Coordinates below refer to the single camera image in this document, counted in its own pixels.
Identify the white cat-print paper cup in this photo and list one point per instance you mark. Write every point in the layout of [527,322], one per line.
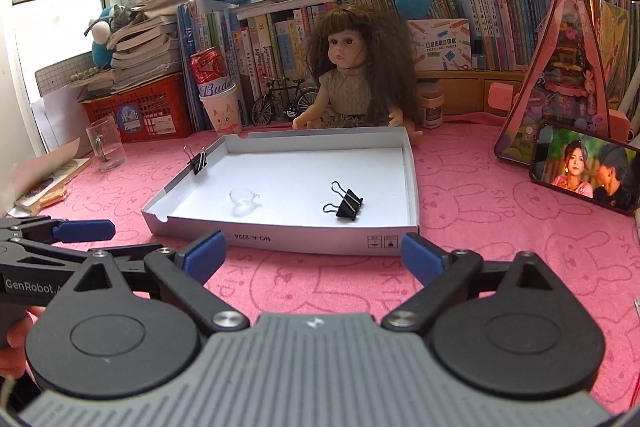
[222,114]

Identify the black toy bicycle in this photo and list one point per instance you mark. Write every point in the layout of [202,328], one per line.
[274,94]

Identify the wooden desk organizer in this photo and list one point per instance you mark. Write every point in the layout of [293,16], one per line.
[470,92]

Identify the stack of worn books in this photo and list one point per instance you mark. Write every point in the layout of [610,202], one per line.
[145,42]

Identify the pink rabbit-print cloth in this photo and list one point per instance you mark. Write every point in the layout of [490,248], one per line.
[475,217]

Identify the row of thin upright books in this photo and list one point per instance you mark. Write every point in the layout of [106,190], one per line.
[280,47]

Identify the clear drinking glass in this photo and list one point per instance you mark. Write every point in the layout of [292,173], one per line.
[107,147]

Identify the red plastic crate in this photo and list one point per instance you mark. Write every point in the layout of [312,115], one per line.
[150,102]

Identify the white pencil-print carton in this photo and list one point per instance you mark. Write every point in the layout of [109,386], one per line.
[440,44]

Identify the brown lidded jar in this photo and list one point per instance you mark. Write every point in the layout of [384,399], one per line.
[431,109]

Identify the stack of glossy thin books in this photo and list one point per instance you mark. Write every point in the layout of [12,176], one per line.
[617,42]

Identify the red beer can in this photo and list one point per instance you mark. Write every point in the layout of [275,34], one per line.
[207,67]

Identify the white paper sheets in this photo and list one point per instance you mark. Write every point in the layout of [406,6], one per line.
[55,127]

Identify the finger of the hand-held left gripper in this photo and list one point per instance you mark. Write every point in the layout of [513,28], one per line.
[60,253]
[85,231]

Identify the person's left hand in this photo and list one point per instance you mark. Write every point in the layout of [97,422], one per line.
[15,339]

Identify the black smartphone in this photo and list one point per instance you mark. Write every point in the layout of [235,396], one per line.
[580,167]

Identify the row of blue-spined books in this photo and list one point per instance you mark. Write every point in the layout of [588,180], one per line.
[505,7]

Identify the white cardboard box tray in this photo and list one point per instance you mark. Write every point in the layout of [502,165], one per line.
[310,167]

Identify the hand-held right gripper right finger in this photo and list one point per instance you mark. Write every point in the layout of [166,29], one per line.
[422,257]

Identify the grey plush toy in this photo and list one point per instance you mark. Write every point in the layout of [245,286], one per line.
[135,2]

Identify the grid cutting mat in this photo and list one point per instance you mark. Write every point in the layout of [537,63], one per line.
[55,77]

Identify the black binder clip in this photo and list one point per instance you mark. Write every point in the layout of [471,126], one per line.
[198,163]
[348,208]

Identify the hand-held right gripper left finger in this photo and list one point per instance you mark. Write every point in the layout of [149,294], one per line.
[204,254]

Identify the blue white plush toy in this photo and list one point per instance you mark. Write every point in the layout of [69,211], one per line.
[100,44]

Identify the pink triangular toy box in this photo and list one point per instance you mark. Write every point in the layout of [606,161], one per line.
[565,72]

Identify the clear small round lid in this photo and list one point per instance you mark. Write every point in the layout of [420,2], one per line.
[241,199]

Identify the brown-haired doll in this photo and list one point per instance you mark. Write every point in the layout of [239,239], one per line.
[345,52]

